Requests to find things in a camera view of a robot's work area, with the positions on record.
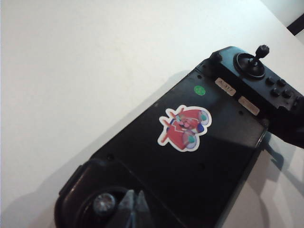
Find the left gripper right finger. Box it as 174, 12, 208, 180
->
133, 190, 153, 228

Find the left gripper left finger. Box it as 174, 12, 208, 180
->
115, 189, 136, 228

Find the black dual-joystick remote controller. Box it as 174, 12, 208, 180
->
53, 44, 304, 228

